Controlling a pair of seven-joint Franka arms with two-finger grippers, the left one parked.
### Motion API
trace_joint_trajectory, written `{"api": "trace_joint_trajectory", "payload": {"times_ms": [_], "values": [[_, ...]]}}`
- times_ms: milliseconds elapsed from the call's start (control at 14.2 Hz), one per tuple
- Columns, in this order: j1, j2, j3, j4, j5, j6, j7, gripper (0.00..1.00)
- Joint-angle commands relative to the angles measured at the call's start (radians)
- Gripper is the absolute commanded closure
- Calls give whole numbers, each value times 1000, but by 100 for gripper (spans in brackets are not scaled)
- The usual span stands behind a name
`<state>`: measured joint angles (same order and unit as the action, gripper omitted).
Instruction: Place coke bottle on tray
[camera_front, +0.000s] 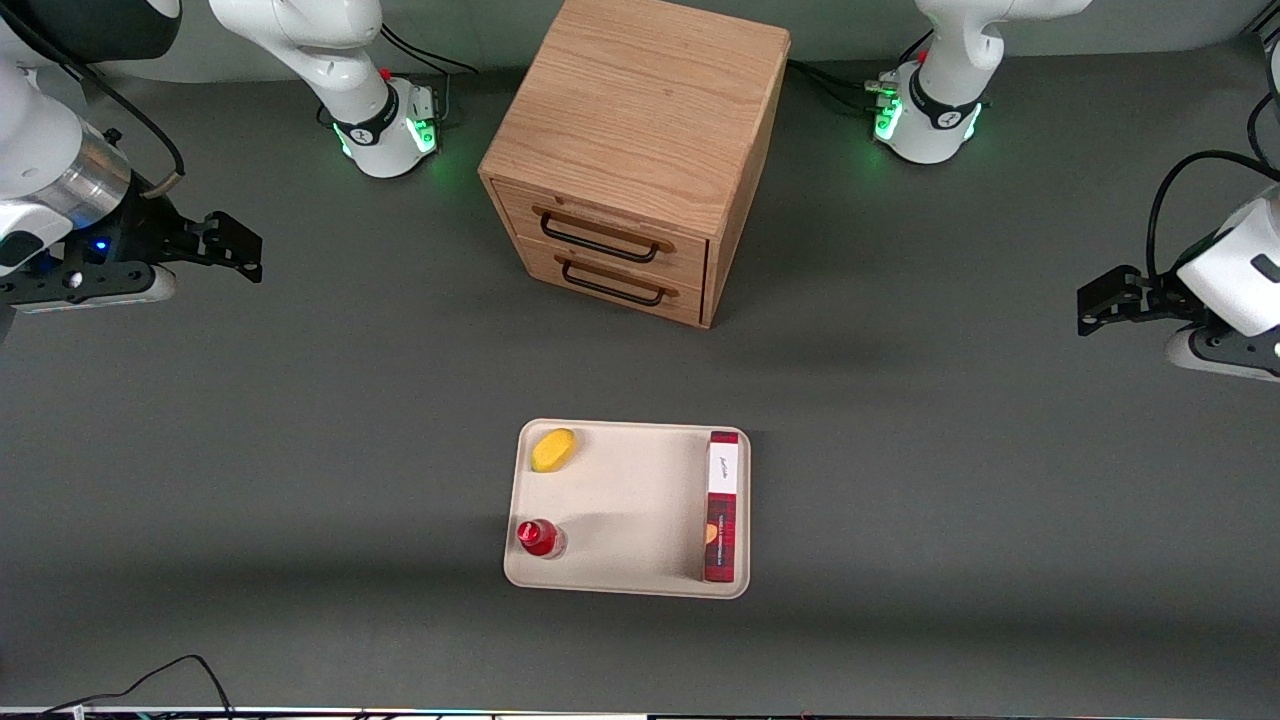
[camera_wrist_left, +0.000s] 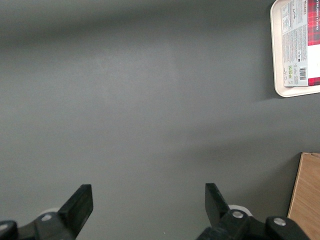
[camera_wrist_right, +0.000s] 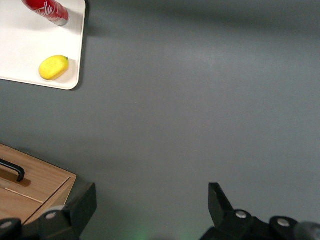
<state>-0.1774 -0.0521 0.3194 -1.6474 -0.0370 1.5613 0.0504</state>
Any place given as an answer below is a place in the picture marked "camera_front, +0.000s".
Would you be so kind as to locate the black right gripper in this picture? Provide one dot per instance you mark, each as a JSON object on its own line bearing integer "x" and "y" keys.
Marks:
{"x": 150, "y": 231}

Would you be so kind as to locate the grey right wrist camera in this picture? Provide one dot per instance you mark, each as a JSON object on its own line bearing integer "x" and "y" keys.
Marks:
{"x": 110, "y": 292}

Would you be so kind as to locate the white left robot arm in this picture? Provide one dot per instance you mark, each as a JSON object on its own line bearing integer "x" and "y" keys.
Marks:
{"x": 945, "y": 110}

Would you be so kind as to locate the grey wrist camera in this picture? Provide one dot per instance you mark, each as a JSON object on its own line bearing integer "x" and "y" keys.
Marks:
{"x": 110, "y": 292}
{"x": 1215, "y": 355}

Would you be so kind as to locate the red plaid cookie box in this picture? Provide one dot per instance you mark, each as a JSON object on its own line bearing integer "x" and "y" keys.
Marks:
{"x": 722, "y": 510}

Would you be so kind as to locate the wooden drawer cabinet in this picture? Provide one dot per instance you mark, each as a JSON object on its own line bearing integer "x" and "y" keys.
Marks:
{"x": 640, "y": 100}

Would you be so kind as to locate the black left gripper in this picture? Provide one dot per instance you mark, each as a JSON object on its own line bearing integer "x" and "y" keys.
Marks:
{"x": 1153, "y": 297}

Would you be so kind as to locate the beige plastic tray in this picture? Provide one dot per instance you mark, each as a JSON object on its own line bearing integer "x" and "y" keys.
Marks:
{"x": 630, "y": 500}

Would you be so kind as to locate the wooden drawer front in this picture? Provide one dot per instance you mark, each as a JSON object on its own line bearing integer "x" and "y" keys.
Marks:
{"x": 690, "y": 262}
{"x": 690, "y": 305}

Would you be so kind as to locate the red coke bottle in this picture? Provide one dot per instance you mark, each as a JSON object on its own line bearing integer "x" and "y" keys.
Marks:
{"x": 540, "y": 538}

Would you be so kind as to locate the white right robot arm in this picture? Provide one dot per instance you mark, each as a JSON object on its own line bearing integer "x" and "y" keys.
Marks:
{"x": 330, "y": 60}

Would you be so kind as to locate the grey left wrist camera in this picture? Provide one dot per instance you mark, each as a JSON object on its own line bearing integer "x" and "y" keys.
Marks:
{"x": 1215, "y": 355}

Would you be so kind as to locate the yellow lemon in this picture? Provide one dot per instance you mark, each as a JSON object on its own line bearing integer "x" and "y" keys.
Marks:
{"x": 553, "y": 450}

